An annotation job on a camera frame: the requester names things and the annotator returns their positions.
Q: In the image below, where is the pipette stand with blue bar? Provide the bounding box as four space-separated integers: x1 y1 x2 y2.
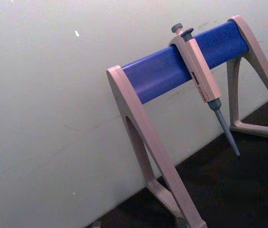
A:
106 15 268 228

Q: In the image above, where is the beige pipette with grey tip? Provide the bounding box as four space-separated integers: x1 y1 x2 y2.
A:
168 23 241 157

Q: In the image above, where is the black table cloth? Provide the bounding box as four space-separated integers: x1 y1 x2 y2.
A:
84 89 268 228

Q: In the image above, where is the plain pale wall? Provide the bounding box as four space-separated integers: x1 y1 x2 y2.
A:
0 0 268 228

